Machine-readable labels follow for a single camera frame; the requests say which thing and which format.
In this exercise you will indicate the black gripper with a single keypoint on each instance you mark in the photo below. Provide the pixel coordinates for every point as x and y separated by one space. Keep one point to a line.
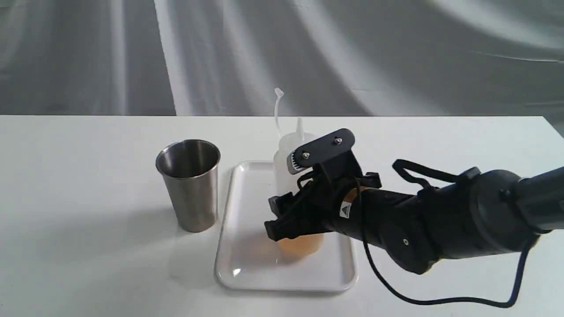
349 204

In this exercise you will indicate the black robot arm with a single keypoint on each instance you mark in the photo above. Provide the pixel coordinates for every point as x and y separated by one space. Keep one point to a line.
469 215

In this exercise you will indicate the stainless steel cup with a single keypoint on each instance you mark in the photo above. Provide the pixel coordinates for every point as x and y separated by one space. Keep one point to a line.
190 172

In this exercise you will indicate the white plastic tray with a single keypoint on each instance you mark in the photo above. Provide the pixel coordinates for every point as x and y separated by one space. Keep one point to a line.
248 260

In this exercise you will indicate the grey fabric backdrop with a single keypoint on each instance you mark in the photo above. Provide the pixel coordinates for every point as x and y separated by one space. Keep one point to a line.
330 57

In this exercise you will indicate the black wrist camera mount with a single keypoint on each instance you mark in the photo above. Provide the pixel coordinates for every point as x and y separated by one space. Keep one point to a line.
330 155

